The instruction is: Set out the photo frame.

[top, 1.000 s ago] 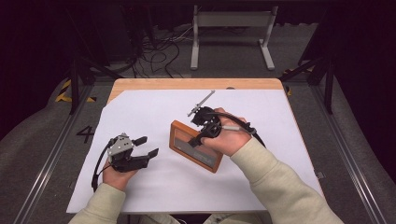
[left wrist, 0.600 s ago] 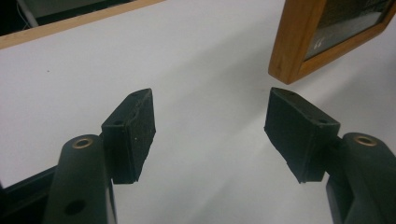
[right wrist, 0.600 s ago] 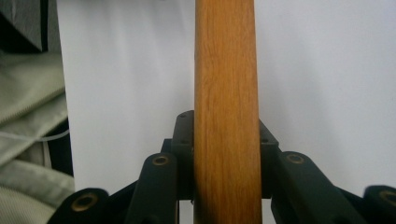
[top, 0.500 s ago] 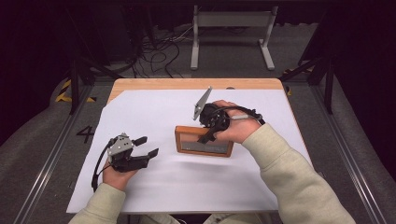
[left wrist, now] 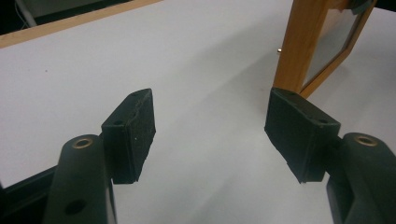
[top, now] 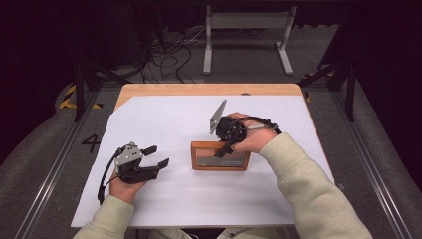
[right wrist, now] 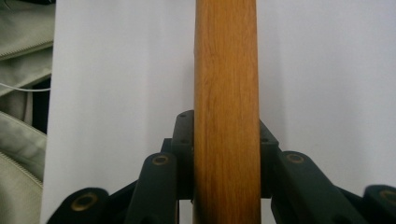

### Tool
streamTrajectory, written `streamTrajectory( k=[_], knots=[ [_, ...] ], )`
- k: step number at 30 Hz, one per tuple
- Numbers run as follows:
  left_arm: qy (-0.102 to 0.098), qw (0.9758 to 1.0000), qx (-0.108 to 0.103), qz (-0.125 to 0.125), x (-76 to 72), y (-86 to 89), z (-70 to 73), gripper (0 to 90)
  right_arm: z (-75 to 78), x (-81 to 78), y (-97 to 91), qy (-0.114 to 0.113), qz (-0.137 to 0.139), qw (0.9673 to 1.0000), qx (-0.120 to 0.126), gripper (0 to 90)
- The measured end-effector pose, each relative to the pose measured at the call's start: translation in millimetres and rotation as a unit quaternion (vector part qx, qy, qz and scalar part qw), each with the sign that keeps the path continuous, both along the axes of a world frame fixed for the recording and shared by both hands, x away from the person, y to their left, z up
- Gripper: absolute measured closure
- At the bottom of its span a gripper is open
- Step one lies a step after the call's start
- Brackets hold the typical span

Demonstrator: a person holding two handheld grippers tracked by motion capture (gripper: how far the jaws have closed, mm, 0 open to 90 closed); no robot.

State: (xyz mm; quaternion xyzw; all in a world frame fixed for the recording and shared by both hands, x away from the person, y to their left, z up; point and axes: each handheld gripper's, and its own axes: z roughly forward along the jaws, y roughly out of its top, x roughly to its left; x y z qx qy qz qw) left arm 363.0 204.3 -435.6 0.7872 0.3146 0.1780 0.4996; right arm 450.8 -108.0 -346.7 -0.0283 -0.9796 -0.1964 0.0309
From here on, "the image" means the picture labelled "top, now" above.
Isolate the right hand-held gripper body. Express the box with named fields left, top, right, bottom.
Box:
left=209, top=99, right=248, bottom=143

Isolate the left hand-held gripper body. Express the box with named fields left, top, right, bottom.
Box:
left=113, top=141, right=160, bottom=184

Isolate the wooden picture frame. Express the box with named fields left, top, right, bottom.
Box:
left=190, top=140, right=252, bottom=172

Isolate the person's left hand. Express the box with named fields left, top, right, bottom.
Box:
left=108, top=170, right=148, bottom=204

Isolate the person's right hand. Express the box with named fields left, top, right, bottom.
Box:
left=228, top=112, right=278, bottom=154

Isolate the white table cover sheet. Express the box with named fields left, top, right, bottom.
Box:
left=70, top=95, right=335, bottom=229

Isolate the person's leg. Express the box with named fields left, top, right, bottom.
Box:
left=217, top=226, right=287, bottom=239
left=148, top=227, right=193, bottom=239

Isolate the yellow black hazard tape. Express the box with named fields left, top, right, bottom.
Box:
left=58, top=84, right=104, bottom=111

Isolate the grey metal stand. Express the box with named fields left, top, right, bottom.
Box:
left=202, top=4, right=298, bottom=76

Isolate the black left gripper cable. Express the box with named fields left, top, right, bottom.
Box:
left=97, top=147, right=123, bottom=205

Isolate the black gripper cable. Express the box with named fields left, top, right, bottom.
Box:
left=232, top=115, right=283, bottom=135
left=97, top=147, right=123, bottom=205

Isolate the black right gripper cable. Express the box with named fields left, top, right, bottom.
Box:
left=232, top=115, right=283, bottom=135

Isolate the aluminium floor rail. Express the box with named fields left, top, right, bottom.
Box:
left=331, top=89, right=413, bottom=239
left=13, top=89, right=101, bottom=239

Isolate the black metal frame strut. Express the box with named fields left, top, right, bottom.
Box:
left=73, top=59, right=131, bottom=123
left=297, top=59, right=358, bottom=123

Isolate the tangle of black floor cables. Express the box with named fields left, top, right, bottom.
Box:
left=140, top=28, right=207, bottom=84

